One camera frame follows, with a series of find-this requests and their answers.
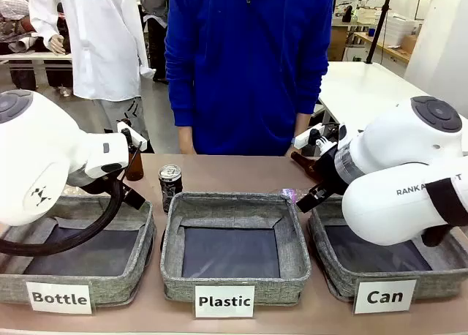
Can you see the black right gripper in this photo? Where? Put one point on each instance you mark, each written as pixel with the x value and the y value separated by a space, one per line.
pixel 331 177

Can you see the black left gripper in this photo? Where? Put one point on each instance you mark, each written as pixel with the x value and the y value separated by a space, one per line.
pixel 106 187

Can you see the crushed plastic bottle purple label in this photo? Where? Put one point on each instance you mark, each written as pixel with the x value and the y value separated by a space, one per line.
pixel 292 193

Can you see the brown glass bottle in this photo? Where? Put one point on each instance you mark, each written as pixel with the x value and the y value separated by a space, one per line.
pixel 136 168
pixel 305 164

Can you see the black patterned drink can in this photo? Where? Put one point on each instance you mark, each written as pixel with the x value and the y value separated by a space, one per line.
pixel 170 188

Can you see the person's right forearm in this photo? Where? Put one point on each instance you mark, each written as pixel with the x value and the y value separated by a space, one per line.
pixel 185 141

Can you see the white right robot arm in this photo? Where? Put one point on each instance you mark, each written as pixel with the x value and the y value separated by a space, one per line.
pixel 402 148

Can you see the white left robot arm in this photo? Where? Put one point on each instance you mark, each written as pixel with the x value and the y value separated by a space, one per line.
pixel 36 148

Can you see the person's left forearm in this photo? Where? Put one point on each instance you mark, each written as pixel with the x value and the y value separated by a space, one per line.
pixel 301 124

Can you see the grey fabric basket labelled Bottle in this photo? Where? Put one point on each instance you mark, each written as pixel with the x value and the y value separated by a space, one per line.
pixel 142 240

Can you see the grey fabric basket labelled Can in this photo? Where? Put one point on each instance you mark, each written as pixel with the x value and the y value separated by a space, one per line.
pixel 329 273

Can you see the grey fabric basket labelled Plastic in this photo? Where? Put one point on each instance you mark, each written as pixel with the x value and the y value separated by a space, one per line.
pixel 175 287

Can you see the white Can label sign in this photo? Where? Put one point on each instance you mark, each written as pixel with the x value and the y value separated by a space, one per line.
pixel 384 296

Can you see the light blue wristwatch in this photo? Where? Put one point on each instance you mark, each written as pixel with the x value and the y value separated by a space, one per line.
pixel 293 140

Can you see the white Bottle label sign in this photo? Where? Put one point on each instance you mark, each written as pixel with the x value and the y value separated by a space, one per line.
pixel 58 297

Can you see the white work table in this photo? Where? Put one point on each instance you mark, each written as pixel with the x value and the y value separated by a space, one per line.
pixel 365 86

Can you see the white Plastic label sign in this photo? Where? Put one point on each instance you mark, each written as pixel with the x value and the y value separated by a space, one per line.
pixel 224 301

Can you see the person in blue sweater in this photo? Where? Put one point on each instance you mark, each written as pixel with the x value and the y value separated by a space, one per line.
pixel 248 75

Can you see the dark clothed figure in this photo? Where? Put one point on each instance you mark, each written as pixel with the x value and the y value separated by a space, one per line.
pixel 155 38

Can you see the mannequin in white shirt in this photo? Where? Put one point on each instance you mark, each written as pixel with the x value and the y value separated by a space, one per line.
pixel 98 38

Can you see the wooden workbench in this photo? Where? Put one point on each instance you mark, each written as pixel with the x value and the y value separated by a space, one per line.
pixel 387 49

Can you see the black tripod stand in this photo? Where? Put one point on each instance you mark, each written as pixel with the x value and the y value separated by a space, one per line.
pixel 380 20

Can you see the white storage boxes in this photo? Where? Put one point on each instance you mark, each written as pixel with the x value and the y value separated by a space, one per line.
pixel 400 28

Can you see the pile of patterned fabric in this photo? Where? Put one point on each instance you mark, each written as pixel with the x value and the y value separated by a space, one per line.
pixel 14 20

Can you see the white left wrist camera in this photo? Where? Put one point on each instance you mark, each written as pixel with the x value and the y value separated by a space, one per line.
pixel 137 140

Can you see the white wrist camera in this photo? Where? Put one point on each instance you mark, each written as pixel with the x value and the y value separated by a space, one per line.
pixel 137 140
pixel 301 139

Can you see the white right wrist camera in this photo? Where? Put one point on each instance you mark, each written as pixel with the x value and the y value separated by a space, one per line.
pixel 301 139

